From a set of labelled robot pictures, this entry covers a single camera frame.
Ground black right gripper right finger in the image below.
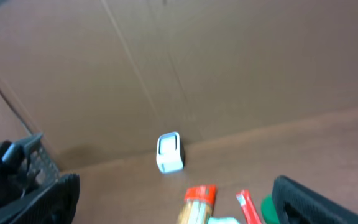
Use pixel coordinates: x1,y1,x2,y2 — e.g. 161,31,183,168
272,175,358,224

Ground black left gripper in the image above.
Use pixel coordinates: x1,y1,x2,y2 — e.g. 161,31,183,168
0,133,59,208

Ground orange pasta package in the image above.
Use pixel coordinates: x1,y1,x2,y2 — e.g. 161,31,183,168
176,185,217,224

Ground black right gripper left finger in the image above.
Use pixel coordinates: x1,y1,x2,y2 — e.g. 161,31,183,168
0,174,80,224

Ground red snack stick pack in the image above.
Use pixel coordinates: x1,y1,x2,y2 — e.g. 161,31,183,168
236,190,262,224

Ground green lid jar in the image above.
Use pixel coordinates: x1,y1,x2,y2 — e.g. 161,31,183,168
260,195,280,224

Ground white barcode scanner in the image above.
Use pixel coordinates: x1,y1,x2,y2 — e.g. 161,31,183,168
156,131,185,174

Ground teal tissue pack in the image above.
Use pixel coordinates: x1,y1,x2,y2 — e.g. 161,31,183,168
207,217,240,224

